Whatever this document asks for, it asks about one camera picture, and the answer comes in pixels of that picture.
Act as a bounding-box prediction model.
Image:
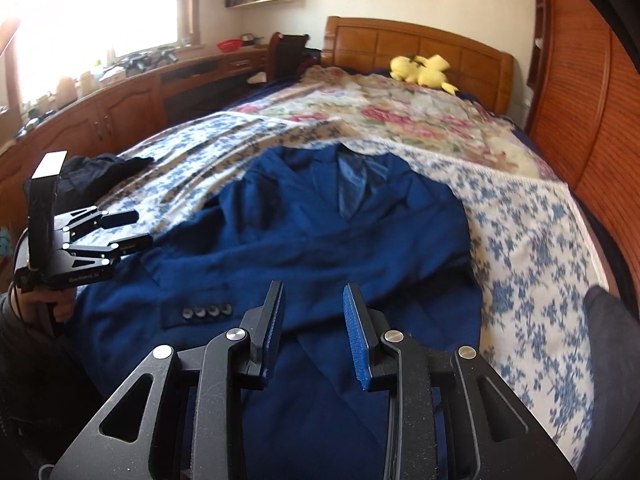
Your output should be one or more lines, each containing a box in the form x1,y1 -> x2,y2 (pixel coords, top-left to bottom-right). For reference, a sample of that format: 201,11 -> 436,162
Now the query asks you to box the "wooden chair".
265,31 -> 308,81

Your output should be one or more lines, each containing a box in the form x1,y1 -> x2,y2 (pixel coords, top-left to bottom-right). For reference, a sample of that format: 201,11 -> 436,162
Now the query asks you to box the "grey garment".
582,285 -> 631,466

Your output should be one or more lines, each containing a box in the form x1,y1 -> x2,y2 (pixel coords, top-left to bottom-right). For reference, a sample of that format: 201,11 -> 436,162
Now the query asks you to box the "wooden desk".
0,45 -> 273,221

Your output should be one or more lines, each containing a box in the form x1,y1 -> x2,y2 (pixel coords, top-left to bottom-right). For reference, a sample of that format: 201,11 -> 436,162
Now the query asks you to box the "black gadget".
102,47 -> 178,73

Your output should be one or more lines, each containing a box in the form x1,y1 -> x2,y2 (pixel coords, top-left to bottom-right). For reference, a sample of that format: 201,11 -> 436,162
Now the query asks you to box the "black cloth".
62,155 -> 156,196

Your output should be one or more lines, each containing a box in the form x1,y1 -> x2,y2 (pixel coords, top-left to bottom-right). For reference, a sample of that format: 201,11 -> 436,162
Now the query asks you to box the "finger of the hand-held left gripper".
55,206 -> 140,236
60,234 -> 154,268

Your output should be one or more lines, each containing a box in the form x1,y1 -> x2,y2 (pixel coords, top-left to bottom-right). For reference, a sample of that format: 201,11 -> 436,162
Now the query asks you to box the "pink floral blanket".
225,62 -> 571,186

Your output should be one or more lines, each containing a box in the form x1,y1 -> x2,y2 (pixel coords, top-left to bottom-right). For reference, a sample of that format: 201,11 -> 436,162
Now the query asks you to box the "person's left hand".
22,287 -> 76,323

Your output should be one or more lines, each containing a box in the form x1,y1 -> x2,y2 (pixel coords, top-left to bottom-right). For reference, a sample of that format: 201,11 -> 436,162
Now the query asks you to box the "blue suit jacket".
75,142 -> 483,480

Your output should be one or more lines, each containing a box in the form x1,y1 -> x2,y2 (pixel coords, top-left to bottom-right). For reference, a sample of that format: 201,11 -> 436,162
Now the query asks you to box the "yellow plush toy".
389,53 -> 460,96

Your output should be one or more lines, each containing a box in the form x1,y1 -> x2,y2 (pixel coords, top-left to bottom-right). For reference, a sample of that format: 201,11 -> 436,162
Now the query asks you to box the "blue floral bedsheet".
95,110 -> 608,471

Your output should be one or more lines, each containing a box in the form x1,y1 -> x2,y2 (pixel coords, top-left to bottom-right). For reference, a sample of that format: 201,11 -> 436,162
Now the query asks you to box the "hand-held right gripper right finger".
342,282 -> 576,480

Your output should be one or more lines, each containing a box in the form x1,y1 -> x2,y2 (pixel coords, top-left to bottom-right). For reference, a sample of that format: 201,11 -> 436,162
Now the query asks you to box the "person's left forearm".
0,290 -> 96,480

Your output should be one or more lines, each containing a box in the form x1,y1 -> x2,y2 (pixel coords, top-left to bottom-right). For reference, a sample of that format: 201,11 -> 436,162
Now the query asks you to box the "wooden wardrobe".
525,0 -> 640,301

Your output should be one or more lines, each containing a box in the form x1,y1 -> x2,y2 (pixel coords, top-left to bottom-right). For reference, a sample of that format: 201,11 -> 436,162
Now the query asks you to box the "window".
0,0 -> 201,106

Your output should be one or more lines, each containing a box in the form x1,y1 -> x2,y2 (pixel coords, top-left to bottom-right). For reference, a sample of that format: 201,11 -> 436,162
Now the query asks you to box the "wooden headboard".
320,16 -> 516,113

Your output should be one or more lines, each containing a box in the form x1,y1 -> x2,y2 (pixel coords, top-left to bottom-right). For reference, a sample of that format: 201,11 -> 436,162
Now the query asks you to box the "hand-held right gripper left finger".
50,280 -> 286,480

